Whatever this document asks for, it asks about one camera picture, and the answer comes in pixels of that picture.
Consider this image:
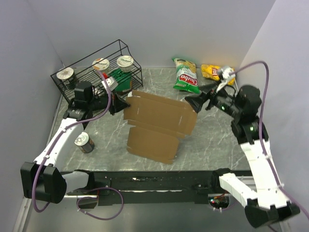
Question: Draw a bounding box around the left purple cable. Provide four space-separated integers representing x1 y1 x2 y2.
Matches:
32 70 124 220

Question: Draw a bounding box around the dark yogurt cup on rack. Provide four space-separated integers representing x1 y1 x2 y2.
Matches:
56 67 74 85

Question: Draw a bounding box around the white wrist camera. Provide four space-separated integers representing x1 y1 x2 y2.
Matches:
102 73 118 91
216 66 236 93

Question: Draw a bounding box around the green Chuba chips bag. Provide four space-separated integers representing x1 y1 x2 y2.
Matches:
172 58 200 94

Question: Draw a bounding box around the dark tin can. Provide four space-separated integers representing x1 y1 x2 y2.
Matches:
74 132 95 153

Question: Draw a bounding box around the orange yogurt cup on rack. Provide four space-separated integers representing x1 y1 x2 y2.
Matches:
92 58 110 73

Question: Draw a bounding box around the black wire rack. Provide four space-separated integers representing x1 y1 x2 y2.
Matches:
50 39 143 102

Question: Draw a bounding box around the brown cardboard box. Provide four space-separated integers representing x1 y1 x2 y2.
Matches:
124 90 197 164

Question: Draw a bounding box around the yellow Lays chips bag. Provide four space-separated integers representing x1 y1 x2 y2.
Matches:
200 64 236 86

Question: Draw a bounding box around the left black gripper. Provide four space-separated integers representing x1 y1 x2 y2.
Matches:
88 88 130 116

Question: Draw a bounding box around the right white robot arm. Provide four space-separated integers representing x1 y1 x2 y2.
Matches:
185 85 300 228

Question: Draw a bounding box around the Chobani yogurt cup on rack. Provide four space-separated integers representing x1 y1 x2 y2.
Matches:
117 55 134 73

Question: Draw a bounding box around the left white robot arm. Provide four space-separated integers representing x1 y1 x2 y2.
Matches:
20 78 130 203

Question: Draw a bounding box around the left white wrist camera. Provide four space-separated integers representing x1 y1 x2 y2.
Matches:
102 73 118 91

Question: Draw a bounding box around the green snack bag in rack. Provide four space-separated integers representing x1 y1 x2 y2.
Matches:
110 68 132 95

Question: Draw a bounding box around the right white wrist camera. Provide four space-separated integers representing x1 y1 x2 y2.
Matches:
216 66 236 93

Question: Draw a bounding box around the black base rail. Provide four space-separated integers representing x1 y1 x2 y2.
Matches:
68 168 230 206

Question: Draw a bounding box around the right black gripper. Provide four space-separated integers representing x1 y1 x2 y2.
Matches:
183 78 240 116

